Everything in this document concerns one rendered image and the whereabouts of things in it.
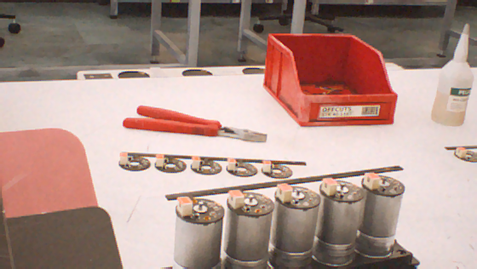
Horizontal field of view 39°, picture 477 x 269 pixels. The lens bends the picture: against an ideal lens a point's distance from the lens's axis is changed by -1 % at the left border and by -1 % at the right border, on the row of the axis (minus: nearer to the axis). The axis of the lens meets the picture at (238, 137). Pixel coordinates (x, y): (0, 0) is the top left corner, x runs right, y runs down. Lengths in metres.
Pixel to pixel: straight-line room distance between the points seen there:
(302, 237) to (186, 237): 0.07
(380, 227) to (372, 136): 0.25
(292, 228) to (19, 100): 0.37
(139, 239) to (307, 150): 0.21
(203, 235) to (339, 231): 0.08
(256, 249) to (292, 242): 0.02
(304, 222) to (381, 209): 0.05
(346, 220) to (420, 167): 0.22
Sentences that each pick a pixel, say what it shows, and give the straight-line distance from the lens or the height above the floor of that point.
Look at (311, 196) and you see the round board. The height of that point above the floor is 0.81.
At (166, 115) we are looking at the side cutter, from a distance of 0.62.
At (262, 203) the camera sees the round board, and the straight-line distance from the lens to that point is 0.35.
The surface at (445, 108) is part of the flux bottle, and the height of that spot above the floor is 0.77.
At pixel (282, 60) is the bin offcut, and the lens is 0.68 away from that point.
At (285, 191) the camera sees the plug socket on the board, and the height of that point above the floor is 0.82.
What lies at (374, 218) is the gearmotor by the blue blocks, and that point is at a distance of 0.39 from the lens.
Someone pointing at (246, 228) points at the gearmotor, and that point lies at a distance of 0.35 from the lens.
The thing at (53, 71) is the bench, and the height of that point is 0.17.
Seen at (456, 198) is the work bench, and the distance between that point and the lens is 0.55.
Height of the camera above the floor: 0.98
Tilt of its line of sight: 22 degrees down
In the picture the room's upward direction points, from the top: 5 degrees clockwise
